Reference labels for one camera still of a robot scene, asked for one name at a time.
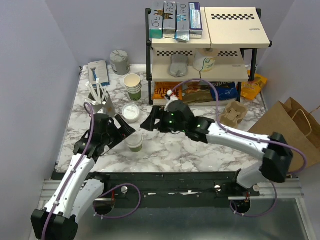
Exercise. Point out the blue doritos bag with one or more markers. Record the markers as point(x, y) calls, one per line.
point(225, 90)

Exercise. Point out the blue silver toothpaste box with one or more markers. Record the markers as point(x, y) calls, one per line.
point(182, 33)

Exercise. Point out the purple white toothpaste box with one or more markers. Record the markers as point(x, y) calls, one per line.
point(195, 20)

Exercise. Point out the orange kettle chips bag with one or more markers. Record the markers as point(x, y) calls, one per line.
point(161, 89)

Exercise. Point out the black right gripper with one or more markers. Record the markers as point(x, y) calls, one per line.
point(149, 124)

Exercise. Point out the grey stirrer holder cup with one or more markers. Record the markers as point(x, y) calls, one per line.
point(100, 99)

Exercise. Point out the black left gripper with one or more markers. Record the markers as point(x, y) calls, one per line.
point(124, 131)

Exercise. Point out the grey wrapped paper roll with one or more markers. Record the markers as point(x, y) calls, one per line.
point(119, 61)

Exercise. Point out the grey scrubber sponge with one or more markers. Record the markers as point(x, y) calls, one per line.
point(178, 65)

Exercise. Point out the brown paper bag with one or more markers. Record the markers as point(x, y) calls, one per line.
point(298, 126)

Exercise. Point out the aluminium frame rail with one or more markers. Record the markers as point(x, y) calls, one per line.
point(48, 190)

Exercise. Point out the stack of pulp cup carriers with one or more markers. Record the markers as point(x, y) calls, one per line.
point(233, 114)

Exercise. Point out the green paper coffee cup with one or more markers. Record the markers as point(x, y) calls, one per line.
point(135, 142)

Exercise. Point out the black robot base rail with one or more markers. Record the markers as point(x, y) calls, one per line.
point(174, 189)

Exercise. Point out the teal toothpaste box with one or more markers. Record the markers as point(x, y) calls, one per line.
point(156, 20)

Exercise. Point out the toilet paper roll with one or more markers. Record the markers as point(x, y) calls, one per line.
point(204, 59)

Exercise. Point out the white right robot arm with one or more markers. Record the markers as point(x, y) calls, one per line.
point(274, 158)

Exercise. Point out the black and cream shelf rack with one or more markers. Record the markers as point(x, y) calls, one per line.
point(236, 32)

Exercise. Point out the stack of green paper cups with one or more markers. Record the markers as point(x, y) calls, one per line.
point(133, 86)

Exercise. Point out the stack of white lids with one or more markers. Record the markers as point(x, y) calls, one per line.
point(131, 112)

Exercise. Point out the brown snack bag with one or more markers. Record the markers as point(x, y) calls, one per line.
point(196, 93)

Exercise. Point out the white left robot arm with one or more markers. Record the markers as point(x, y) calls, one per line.
point(59, 218)

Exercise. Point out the yellow snack bag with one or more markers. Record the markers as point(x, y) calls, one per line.
point(251, 89)

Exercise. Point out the blue razor package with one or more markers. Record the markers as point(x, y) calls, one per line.
point(98, 70)

